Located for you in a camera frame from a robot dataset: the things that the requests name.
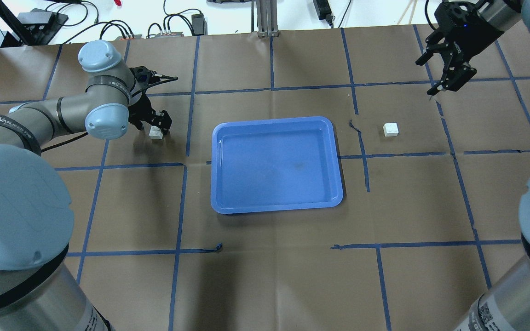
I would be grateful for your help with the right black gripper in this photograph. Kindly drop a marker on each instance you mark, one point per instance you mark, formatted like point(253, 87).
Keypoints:
point(468, 42)

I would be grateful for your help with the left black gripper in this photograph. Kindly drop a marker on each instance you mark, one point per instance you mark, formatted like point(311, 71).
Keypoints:
point(141, 107)

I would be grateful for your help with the white block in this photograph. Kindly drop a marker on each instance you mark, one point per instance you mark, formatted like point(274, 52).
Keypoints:
point(155, 133)
point(391, 129)

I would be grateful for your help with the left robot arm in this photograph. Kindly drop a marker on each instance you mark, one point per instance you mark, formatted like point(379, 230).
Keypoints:
point(37, 291)

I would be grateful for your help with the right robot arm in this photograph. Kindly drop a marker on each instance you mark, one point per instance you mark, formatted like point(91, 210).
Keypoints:
point(506, 305)

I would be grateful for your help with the blue plastic tray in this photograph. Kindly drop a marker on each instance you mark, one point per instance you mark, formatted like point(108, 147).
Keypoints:
point(275, 164)

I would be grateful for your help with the black power adapter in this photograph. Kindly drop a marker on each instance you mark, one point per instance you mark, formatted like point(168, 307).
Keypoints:
point(198, 24)

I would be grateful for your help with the brown paper table cover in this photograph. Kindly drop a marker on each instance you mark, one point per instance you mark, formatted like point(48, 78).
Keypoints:
point(427, 224)

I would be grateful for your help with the aluminium frame post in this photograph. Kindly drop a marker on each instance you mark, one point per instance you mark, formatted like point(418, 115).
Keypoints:
point(266, 18)

